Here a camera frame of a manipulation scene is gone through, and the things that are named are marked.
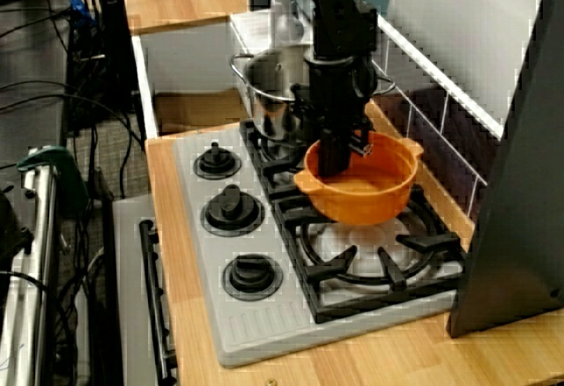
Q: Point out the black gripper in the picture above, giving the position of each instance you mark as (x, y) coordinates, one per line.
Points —
(335, 95)

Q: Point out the orange plastic pot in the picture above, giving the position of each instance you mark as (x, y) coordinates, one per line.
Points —
(370, 196)

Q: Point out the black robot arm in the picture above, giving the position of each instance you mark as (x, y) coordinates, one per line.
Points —
(339, 20)

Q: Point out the stainless steel pot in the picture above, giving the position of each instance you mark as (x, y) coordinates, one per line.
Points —
(273, 95)

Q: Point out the dark tile backsplash panel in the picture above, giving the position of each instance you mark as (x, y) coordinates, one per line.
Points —
(440, 130)

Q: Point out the black burner grate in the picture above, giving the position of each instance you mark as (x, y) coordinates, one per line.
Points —
(388, 299)
(251, 143)

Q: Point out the black stove knob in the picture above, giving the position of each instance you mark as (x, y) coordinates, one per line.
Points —
(252, 276)
(232, 210)
(216, 161)

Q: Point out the grey toy faucet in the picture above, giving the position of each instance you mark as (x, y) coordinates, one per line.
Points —
(286, 20)

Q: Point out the brown cardboard sheet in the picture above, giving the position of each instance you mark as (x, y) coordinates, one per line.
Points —
(198, 113)

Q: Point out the dark grey side panel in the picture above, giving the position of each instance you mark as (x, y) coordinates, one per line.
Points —
(520, 183)

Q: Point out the white sink basin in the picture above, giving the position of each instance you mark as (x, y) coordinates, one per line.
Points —
(189, 60)

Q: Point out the grey stove top panel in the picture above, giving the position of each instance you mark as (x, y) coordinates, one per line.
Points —
(264, 324)

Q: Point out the wooden countertop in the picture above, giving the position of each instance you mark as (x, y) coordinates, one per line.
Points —
(176, 271)

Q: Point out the white oven door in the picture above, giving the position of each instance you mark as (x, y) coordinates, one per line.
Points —
(132, 271)

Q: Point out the black computer tower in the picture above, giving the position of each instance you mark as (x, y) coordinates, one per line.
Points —
(115, 42)

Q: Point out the green clamp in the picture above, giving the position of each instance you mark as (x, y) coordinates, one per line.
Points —
(66, 170)

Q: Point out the blue plastic piece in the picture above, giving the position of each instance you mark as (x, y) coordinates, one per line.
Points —
(81, 9)

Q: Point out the black bulky object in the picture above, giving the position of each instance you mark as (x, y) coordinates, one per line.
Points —
(13, 227)

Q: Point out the aluminium frame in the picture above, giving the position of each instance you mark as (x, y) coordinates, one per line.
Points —
(39, 249)

